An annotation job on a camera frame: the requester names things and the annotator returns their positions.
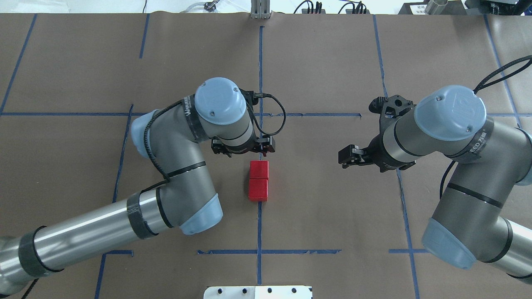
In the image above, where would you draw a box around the white camera pole with base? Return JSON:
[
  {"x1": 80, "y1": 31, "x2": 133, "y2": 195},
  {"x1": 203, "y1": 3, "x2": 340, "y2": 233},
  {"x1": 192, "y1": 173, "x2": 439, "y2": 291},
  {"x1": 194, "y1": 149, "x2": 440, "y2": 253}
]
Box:
[{"x1": 203, "y1": 285, "x2": 313, "y2": 299}]

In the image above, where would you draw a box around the aluminium frame post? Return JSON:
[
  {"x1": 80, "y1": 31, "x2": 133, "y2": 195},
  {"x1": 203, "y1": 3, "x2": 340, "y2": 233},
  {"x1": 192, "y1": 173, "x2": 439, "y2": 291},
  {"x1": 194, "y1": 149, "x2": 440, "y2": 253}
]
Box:
[{"x1": 250, "y1": 0, "x2": 271, "y2": 20}]

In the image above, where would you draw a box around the brown paper table cover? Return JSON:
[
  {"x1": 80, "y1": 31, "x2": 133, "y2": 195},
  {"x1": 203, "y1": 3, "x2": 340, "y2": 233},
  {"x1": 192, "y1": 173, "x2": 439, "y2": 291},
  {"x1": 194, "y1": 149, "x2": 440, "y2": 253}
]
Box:
[{"x1": 1, "y1": 12, "x2": 531, "y2": 299}]

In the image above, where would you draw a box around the silver metal cup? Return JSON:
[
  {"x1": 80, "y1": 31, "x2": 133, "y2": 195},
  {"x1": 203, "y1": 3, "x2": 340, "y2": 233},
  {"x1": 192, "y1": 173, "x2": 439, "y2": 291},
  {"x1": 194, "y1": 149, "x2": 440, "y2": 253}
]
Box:
[{"x1": 424, "y1": 0, "x2": 448, "y2": 15}]

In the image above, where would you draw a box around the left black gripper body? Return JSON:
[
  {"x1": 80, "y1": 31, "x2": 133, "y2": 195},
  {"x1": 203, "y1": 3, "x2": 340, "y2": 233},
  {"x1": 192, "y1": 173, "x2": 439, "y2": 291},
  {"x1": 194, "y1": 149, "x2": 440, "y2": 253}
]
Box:
[{"x1": 211, "y1": 135, "x2": 276, "y2": 157}]

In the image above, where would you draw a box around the red block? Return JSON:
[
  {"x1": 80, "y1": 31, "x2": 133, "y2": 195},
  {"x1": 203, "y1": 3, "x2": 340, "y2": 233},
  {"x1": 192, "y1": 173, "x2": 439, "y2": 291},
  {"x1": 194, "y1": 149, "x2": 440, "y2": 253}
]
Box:
[
  {"x1": 249, "y1": 160, "x2": 268, "y2": 180},
  {"x1": 248, "y1": 179, "x2": 268, "y2": 202}
]

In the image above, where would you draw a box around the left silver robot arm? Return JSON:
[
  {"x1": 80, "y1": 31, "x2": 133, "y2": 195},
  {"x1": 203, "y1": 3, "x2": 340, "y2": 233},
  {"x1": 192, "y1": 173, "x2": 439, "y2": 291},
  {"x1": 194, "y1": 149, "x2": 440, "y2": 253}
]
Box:
[{"x1": 1, "y1": 77, "x2": 275, "y2": 298}]

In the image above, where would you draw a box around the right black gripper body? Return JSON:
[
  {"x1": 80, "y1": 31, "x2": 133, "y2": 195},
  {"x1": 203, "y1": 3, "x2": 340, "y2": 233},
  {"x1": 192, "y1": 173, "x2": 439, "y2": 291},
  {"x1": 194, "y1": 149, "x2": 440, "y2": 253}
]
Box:
[{"x1": 367, "y1": 135, "x2": 416, "y2": 173}]

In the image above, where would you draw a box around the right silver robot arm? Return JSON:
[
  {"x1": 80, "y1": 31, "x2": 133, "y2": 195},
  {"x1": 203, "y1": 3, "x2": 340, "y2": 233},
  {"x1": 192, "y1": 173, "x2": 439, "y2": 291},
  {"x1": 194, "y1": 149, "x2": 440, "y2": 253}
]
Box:
[{"x1": 338, "y1": 85, "x2": 532, "y2": 284}]

